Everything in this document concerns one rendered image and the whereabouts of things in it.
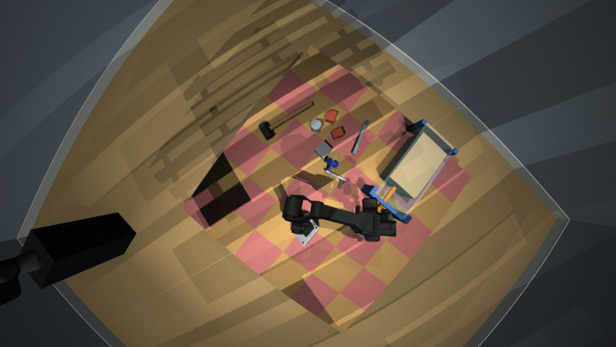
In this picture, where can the reddish-brown cube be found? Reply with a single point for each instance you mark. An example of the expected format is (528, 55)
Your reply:
(330, 116)
(337, 133)

